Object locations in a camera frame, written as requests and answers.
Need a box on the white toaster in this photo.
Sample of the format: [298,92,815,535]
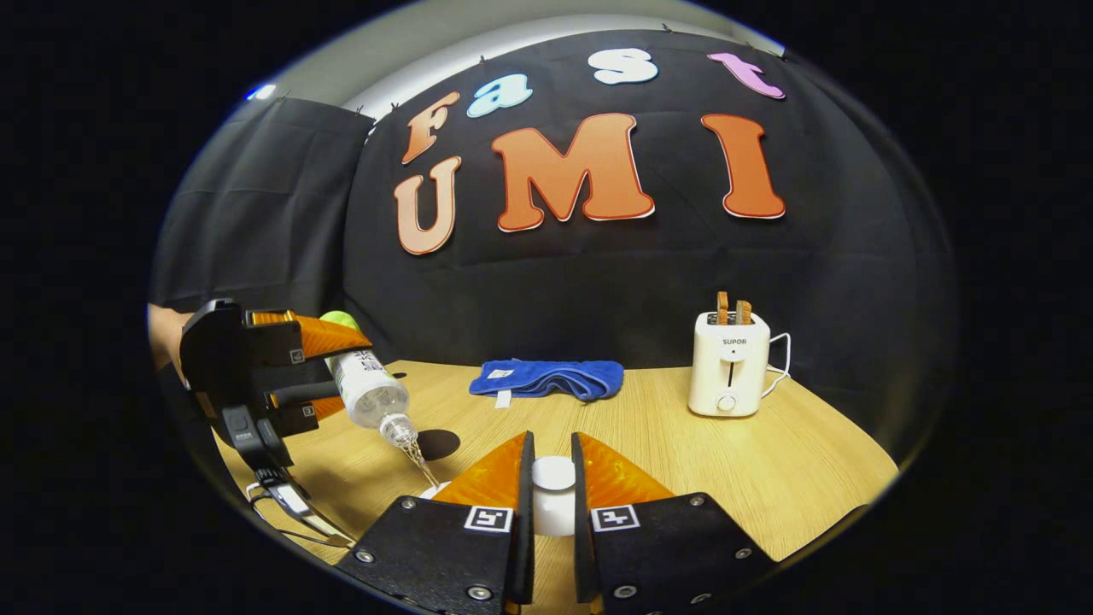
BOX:
[688,310,772,419]

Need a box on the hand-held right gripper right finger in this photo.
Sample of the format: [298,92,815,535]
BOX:
[570,431,778,615]

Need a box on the white teacup lid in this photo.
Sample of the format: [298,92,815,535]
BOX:
[531,455,577,537]

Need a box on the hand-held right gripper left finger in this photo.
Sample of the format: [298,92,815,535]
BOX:
[335,430,536,615]

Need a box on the white toaster power cable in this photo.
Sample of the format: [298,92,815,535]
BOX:
[763,333,792,398]

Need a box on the clear water bottle green label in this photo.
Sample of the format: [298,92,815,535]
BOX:
[320,310,421,449]

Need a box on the dark round coaster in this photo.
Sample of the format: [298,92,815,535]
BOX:
[416,429,462,460]

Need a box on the black backdrop cloth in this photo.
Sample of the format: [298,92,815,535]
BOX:
[149,30,956,462]

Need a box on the blue folded towel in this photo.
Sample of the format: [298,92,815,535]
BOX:
[469,359,625,409]

